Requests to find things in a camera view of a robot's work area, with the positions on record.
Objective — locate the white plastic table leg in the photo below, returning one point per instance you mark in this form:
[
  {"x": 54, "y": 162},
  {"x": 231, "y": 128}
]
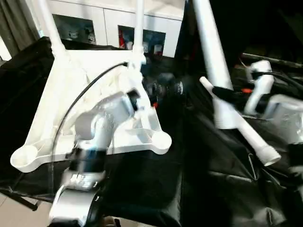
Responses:
[
  {"x": 260, "y": 144},
  {"x": 213, "y": 47},
  {"x": 50, "y": 23},
  {"x": 139, "y": 23}
]

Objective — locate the white plastic table top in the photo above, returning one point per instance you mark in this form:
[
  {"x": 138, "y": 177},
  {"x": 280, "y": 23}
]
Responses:
[{"x": 52, "y": 113}]

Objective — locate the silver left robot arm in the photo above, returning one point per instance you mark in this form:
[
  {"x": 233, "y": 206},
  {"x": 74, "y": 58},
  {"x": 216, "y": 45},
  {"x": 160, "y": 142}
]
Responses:
[{"x": 104, "y": 118}]

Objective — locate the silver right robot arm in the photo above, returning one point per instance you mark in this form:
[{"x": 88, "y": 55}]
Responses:
[{"x": 284, "y": 118}]

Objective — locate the long black rod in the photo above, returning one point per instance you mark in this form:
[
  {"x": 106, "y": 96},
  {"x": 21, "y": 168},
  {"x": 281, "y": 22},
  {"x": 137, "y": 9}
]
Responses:
[{"x": 284, "y": 62}]

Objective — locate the dark tall cabinet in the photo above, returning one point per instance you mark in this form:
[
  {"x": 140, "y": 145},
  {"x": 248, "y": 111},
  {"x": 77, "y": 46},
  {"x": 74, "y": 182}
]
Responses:
[{"x": 260, "y": 23}]

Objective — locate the white display cabinet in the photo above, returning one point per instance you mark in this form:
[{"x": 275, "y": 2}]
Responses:
[{"x": 106, "y": 19}]

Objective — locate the black mat cloth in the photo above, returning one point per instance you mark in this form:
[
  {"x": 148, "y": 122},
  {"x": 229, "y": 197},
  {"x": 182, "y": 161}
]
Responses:
[{"x": 142, "y": 189}]

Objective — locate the grey curtain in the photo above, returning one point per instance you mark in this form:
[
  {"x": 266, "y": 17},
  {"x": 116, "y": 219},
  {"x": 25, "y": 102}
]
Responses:
[{"x": 14, "y": 23}]

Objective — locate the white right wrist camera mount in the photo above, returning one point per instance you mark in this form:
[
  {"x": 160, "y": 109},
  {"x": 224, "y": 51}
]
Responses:
[{"x": 260, "y": 82}]

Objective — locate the black work table frame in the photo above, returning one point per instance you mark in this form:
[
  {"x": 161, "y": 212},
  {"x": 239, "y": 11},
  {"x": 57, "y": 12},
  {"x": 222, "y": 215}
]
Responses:
[{"x": 26, "y": 203}]

